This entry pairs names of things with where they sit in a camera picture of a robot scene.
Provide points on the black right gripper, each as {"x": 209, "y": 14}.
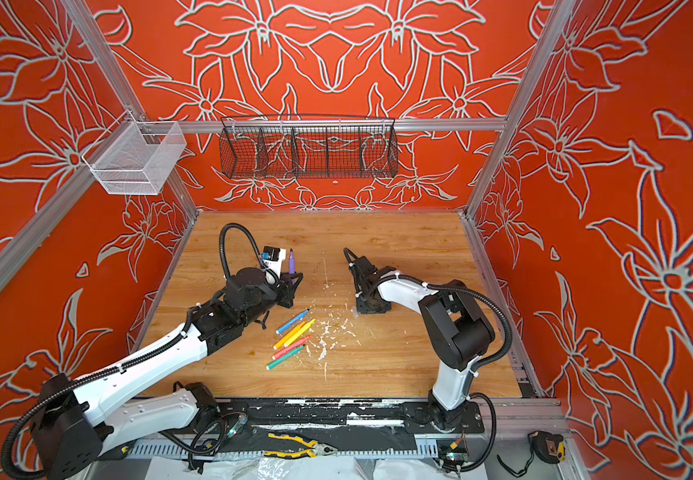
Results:
{"x": 362, "y": 310}

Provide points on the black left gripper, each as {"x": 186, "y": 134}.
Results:
{"x": 288, "y": 288}

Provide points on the blue highlighter pen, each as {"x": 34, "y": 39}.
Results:
{"x": 293, "y": 322}

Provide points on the purple highlighter pen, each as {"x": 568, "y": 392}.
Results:
{"x": 291, "y": 263}

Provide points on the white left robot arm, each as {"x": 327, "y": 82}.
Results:
{"x": 76, "y": 421}

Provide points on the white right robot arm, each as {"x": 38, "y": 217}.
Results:
{"x": 466, "y": 329}

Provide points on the orange highlighter pen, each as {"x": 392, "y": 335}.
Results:
{"x": 284, "y": 340}

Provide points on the yellow highlighter pen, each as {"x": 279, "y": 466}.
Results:
{"x": 299, "y": 333}

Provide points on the pink highlighter pen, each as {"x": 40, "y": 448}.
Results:
{"x": 298, "y": 343}

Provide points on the green highlighter pen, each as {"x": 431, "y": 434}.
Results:
{"x": 284, "y": 357}

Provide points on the white mesh basket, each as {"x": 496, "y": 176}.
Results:
{"x": 131, "y": 162}

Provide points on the right tape measure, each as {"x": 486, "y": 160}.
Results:
{"x": 547, "y": 447}

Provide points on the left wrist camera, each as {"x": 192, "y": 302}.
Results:
{"x": 274, "y": 258}

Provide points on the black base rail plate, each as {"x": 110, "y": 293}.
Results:
{"x": 413, "y": 415}

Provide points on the black wire basket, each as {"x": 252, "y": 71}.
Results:
{"x": 319, "y": 147}

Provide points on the yellow handled pliers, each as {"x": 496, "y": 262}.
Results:
{"x": 305, "y": 448}

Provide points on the grey cable duct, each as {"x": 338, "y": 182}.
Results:
{"x": 424, "y": 448}

